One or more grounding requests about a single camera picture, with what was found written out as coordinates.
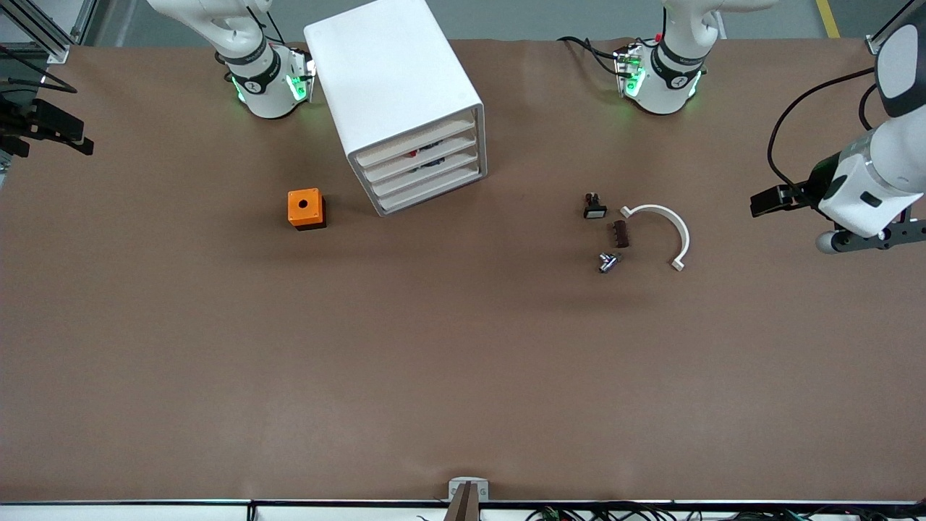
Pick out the orange box with hole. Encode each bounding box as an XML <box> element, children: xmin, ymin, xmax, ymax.
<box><xmin>287</xmin><ymin>188</ymin><xmax>327</xmax><ymax>231</ymax></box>

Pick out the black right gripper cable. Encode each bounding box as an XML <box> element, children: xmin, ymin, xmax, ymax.
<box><xmin>0</xmin><ymin>42</ymin><xmax>77</xmax><ymax>95</ymax></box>

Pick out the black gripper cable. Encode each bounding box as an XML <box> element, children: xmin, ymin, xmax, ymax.
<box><xmin>767</xmin><ymin>67</ymin><xmax>880</xmax><ymax>190</ymax></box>
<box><xmin>0</xmin><ymin>42</ymin><xmax>77</xmax><ymax>95</ymax></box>

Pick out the aluminium frame profile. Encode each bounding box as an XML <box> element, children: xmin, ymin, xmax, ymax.
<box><xmin>867</xmin><ymin>0</ymin><xmax>916</xmax><ymax>56</ymax></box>
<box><xmin>0</xmin><ymin>0</ymin><xmax>98</xmax><ymax>64</ymax></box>

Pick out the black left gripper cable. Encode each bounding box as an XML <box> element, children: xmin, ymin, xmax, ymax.
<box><xmin>767</xmin><ymin>67</ymin><xmax>880</xmax><ymax>190</ymax></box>

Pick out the white curved bracket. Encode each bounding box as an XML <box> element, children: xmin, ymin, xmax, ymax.
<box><xmin>620</xmin><ymin>204</ymin><xmax>690</xmax><ymax>272</ymax></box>

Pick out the black right base cable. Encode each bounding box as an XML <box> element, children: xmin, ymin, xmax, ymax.
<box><xmin>245</xmin><ymin>4</ymin><xmax>287</xmax><ymax>46</ymax></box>

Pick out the black base cable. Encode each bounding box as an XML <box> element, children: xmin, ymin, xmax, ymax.
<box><xmin>557</xmin><ymin>35</ymin><xmax>624</xmax><ymax>77</ymax></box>
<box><xmin>245</xmin><ymin>4</ymin><xmax>287</xmax><ymax>46</ymax></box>

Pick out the black left base cable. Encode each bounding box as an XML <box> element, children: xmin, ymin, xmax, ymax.
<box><xmin>557</xmin><ymin>35</ymin><xmax>624</xmax><ymax>77</ymax></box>

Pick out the black cable bundle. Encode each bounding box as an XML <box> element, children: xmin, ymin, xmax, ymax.
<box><xmin>524</xmin><ymin>503</ymin><xmax>926</xmax><ymax>521</ymax></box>

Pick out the grey metal bracket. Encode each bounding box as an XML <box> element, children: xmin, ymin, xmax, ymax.
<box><xmin>449</xmin><ymin>477</ymin><xmax>490</xmax><ymax>502</ymax></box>

